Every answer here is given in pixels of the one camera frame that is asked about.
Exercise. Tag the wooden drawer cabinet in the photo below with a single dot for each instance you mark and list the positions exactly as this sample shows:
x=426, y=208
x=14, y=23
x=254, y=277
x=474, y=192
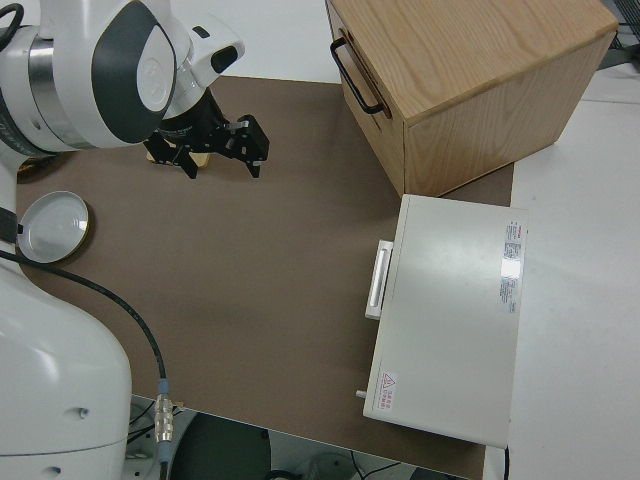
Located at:
x=475, y=75

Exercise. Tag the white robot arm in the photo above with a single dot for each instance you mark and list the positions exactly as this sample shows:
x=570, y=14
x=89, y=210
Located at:
x=60, y=75

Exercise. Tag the white toaster oven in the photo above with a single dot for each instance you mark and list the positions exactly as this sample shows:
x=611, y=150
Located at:
x=450, y=310

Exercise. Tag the brown wicker basket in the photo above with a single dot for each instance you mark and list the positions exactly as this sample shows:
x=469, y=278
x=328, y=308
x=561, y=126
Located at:
x=35, y=167

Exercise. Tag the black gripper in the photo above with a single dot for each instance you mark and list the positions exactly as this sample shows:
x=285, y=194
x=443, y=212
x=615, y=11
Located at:
x=215, y=137

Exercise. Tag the wooden mug tree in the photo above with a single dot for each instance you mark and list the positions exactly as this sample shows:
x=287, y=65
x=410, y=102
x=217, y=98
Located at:
x=202, y=159

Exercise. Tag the gray round plate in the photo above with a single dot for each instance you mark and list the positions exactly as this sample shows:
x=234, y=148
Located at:
x=52, y=227

